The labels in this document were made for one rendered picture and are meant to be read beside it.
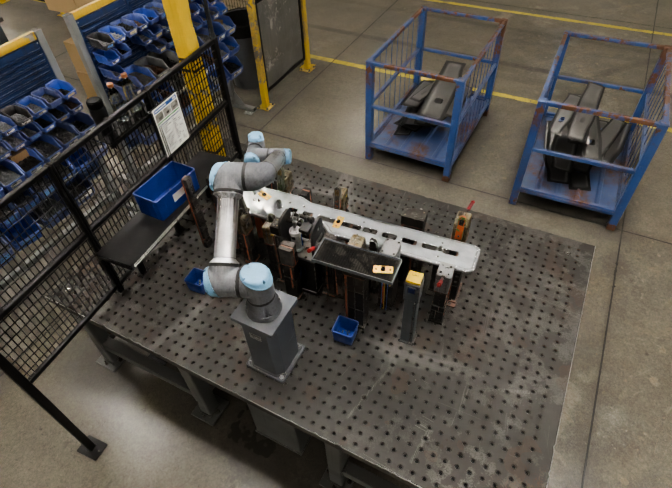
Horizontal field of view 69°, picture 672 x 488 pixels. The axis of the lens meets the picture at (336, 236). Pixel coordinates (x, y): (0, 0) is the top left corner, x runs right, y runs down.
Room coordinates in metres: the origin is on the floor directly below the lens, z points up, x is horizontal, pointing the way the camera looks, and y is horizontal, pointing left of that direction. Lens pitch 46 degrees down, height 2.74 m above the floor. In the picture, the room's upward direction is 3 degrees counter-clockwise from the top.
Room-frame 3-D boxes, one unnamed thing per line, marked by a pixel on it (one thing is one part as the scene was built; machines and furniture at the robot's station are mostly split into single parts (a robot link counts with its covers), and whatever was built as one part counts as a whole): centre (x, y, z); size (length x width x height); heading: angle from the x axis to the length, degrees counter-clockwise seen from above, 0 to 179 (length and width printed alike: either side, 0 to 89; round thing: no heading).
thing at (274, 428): (1.19, 0.31, 0.33); 0.31 x 0.31 x 0.66; 60
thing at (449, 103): (3.92, -0.96, 0.47); 1.20 x 0.80 x 0.95; 149
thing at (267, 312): (1.19, 0.31, 1.15); 0.15 x 0.15 x 0.10
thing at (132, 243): (1.98, 0.88, 1.02); 0.90 x 0.22 x 0.03; 155
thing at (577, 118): (3.24, -2.06, 0.47); 1.20 x 0.80 x 0.95; 152
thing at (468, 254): (1.77, -0.04, 1.00); 1.38 x 0.22 x 0.02; 65
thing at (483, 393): (1.71, 0.07, 0.68); 2.56 x 1.61 x 0.04; 60
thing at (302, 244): (1.63, 0.16, 0.94); 0.18 x 0.13 x 0.49; 65
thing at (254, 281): (1.20, 0.32, 1.27); 0.13 x 0.12 x 0.14; 84
